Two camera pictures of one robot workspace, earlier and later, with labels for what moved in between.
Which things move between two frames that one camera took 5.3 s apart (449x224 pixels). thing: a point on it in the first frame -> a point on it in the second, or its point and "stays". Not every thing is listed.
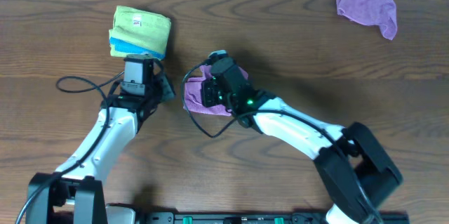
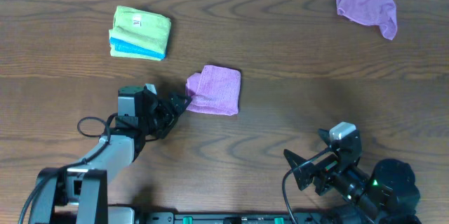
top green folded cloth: x=141 y=27 stays
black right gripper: x=206 y=88 -> x=304 y=178
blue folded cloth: x=125 y=45 stays
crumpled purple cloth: x=360 y=2 stays
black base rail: x=235 y=218 stays
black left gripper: x=168 y=90 -> x=170 y=113
